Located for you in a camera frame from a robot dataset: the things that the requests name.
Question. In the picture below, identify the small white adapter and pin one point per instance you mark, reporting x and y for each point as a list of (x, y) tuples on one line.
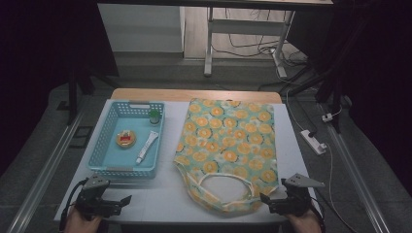
[(327, 117)]

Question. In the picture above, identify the white cabinet panel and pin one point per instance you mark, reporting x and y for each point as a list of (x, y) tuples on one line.
[(142, 27)]

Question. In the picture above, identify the blue plastic basket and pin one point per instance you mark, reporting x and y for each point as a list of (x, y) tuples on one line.
[(129, 155)]

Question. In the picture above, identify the person's left hand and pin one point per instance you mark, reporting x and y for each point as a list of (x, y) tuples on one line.
[(81, 225)]

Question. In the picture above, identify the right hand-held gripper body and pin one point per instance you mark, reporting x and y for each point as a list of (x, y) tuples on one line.
[(296, 202)]

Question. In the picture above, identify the black stand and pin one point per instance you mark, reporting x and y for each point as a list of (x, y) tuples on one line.
[(73, 93)]

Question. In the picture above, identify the person's right hand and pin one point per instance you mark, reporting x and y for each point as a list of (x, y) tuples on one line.
[(306, 225)]

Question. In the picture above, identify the small green-capped bottle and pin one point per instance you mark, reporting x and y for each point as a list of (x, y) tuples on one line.
[(154, 116)]

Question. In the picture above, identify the aluminium rail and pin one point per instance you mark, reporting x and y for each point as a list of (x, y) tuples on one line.
[(356, 174), (42, 174)]

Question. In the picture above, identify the orange-print cloth bag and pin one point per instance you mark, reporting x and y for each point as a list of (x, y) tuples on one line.
[(226, 139)]

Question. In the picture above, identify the black stand legs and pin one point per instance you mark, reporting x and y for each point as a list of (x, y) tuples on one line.
[(330, 84)]

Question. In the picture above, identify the white board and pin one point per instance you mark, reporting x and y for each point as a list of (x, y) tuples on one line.
[(168, 200)]

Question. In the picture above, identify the white tube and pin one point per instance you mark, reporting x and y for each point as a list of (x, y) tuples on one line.
[(146, 147)]

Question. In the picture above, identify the black square floor plate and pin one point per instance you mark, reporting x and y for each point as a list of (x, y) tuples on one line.
[(81, 137)]

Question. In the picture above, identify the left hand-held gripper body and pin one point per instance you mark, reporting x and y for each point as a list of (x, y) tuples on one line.
[(94, 200)]

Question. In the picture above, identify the white power strip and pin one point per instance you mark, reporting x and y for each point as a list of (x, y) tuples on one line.
[(312, 141)]

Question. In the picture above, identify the white desk frame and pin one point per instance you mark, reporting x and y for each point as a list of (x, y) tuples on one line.
[(246, 27)]

